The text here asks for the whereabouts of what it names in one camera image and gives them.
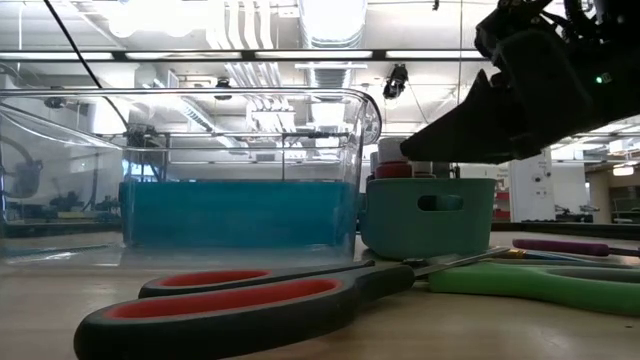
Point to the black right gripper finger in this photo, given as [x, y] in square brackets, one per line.
[465, 132]

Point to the white capped tube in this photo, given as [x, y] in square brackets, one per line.
[423, 170]

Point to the purple scissors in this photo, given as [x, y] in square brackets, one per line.
[560, 247]

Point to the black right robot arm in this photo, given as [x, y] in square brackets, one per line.
[620, 60]

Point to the black monitor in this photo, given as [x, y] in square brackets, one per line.
[444, 171]

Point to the white pillar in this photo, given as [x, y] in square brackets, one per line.
[531, 190]

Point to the black overhead light bar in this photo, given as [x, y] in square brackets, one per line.
[380, 55]

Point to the green scissors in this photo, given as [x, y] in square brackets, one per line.
[500, 287]

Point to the clear plastic bin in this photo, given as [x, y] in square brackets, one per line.
[250, 165]

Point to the blue plastic bin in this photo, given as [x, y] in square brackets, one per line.
[240, 215]

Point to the red and black scissors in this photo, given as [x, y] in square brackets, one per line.
[225, 325]

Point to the black hanging ceiling camera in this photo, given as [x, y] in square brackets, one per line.
[396, 80]
[223, 84]

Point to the silver ceiling duct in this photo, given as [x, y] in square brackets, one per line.
[332, 25]

